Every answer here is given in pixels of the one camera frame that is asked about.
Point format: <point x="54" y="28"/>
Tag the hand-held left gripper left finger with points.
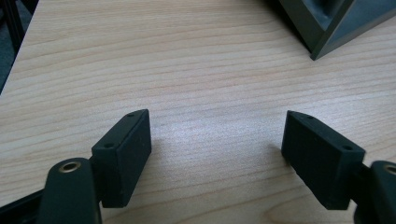
<point x="123" y="161"/>

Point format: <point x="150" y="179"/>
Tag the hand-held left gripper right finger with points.
<point x="320" y="161"/>

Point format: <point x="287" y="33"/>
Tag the dark grey open box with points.
<point x="336" y="21"/>

